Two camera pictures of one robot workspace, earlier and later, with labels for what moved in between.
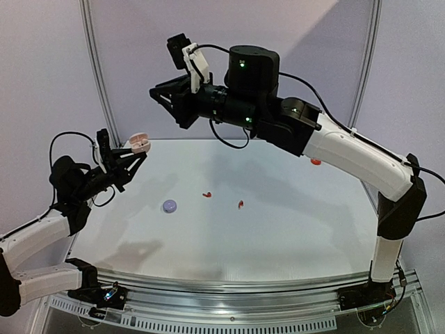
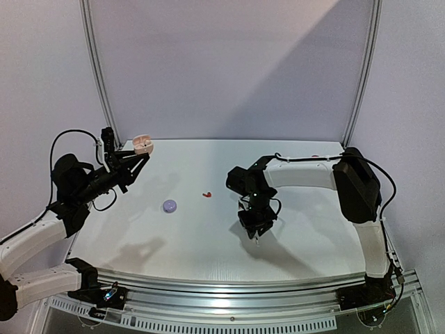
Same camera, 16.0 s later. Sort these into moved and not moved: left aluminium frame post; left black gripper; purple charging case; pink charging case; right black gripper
Moved: pink charging case; right black gripper
Not moved: left black gripper; left aluminium frame post; purple charging case
